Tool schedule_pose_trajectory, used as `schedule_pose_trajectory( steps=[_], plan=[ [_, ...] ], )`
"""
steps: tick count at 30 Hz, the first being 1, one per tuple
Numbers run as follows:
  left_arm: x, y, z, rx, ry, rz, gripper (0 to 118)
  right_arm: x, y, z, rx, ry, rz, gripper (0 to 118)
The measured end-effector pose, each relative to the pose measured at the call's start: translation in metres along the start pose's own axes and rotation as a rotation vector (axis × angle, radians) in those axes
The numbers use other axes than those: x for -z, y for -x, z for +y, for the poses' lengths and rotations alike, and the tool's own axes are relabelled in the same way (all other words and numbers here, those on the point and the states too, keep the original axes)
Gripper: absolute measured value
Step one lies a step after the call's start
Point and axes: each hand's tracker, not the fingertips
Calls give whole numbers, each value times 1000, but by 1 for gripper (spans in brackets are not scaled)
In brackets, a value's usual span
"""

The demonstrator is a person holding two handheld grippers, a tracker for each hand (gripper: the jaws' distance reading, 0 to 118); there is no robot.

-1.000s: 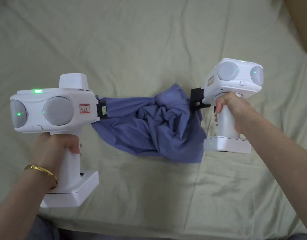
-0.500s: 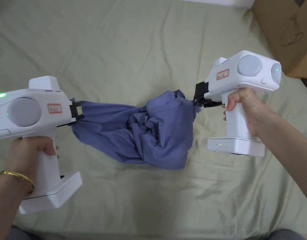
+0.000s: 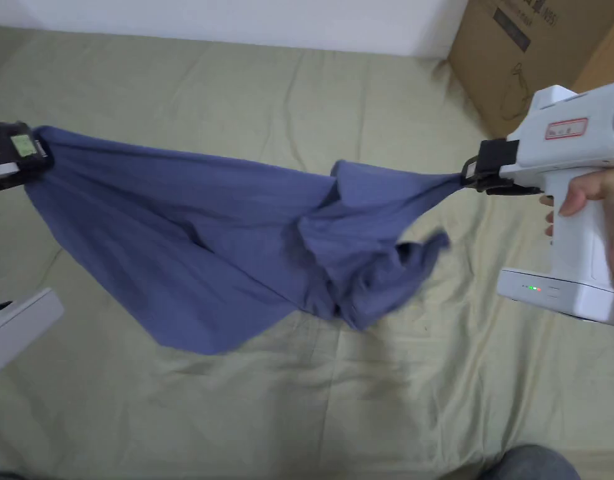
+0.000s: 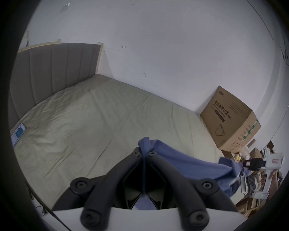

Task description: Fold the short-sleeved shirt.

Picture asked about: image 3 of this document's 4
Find person's right hand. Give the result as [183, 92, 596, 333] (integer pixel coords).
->
[539, 166, 614, 284]

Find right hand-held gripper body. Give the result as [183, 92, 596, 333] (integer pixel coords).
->
[479, 77, 614, 329]

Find person's legs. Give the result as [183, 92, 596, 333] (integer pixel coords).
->
[489, 443, 581, 480]

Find bed with pale green sheet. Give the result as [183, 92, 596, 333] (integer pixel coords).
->
[0, 24, 614, 480]

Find brown cardboard carton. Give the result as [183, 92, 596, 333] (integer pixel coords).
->
[446, 0, 614, 139]

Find dark blue shirt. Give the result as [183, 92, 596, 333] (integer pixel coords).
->
[24, 124, 464, 357]

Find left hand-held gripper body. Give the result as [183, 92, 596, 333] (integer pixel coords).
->
[0, 121, 66, 378]

